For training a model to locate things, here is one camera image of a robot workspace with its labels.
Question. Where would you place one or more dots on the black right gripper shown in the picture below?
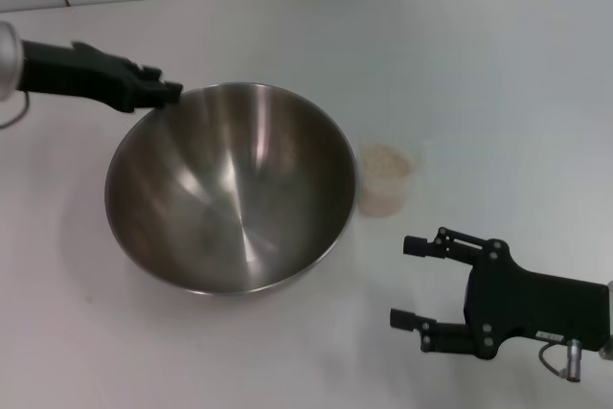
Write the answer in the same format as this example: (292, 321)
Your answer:
(536, 308)

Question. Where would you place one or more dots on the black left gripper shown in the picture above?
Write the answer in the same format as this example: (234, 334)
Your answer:
(76, 71)

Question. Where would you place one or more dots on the clear plastic cup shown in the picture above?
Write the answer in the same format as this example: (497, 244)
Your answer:
(388, 198)

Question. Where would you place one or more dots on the white uncooked rice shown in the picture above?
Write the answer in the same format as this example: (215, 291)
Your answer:
(388, 165)

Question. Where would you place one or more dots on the stainless steel mixing bowl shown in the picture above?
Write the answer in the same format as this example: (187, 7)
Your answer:
(230, 193)

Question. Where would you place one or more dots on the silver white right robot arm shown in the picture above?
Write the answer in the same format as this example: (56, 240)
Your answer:
(608, 354)

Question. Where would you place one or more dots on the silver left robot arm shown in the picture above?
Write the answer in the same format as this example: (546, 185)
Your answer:
(9, 61)

